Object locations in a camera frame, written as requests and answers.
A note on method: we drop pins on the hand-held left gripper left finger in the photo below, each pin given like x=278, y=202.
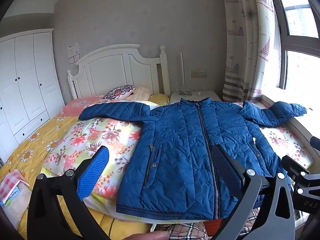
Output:
x=95, y=170

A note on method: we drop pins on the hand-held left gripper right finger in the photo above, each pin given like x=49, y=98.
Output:
x=225, y=170

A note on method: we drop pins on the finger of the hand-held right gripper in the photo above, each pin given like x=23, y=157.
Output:
x=296, y=167
x=315, y=143

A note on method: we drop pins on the blue puffer jacket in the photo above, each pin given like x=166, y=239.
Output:
x=180, y=142

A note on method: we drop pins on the person's left hand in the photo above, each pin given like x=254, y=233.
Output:
x=150, y=236

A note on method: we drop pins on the floral quilt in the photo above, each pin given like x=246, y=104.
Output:
x=100, y=135

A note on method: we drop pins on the yellow daisy bed sheet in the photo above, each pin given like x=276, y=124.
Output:
x=37, y=140

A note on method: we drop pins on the pink floral pillow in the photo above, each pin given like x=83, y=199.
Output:
x=75, y=106

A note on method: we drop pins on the plaid cloth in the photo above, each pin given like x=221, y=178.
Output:
x=185, y=231

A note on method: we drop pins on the white nightstand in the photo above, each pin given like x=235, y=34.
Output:
x=212, y=96

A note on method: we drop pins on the patterned round cushion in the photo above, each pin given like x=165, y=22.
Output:
x=118, y=92

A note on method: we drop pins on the beige cloth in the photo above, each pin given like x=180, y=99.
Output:
x=20, y=205

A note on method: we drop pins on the pink checked cloth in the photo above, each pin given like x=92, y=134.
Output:
x=11, y=182

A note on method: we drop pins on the peach fluffy pillow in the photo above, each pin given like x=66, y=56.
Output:
x=141, y=92

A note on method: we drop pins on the yellow pillow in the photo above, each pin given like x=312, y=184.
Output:
x=160, y=98

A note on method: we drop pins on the white wooden bed headboard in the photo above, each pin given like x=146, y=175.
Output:
x=110, y=70

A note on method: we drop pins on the dark framed window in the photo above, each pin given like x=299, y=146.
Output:
x=282, y=42

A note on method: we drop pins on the white pole lamp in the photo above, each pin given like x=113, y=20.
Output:
x=182, y=70

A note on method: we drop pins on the white wardrobe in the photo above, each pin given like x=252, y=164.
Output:
x=25, y=80

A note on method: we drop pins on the sailboat print curtain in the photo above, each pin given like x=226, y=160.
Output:
x=240, y=42

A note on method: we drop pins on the beige wall outlet plate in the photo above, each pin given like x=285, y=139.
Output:
x=198, y=74

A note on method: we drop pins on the pink wall switch panel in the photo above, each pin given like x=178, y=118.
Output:
x=74, y=59

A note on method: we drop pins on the paper wall notice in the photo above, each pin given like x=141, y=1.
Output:
x=73, y=48

